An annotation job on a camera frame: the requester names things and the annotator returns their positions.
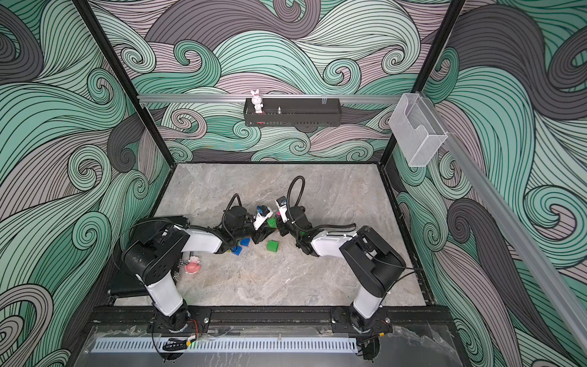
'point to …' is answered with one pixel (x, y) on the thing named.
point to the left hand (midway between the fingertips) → (272, 222)
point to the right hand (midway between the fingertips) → (278, 216)
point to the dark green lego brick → (272, 222)
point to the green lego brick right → (272, 245)
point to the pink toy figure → (193, 266)
